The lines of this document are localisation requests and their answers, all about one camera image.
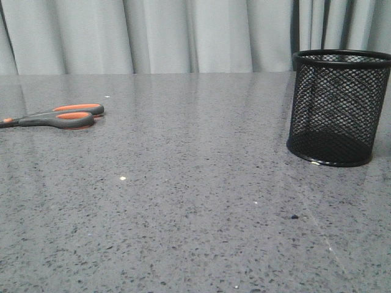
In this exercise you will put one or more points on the grey and orange scissors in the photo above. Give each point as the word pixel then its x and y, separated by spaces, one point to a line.
pixel 73 116

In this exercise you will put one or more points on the black mesh metal bucket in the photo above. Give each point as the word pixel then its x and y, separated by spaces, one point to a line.
pixel 337 104

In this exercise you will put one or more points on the grey curtain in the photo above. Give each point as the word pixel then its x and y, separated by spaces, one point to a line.
pixel 121 37

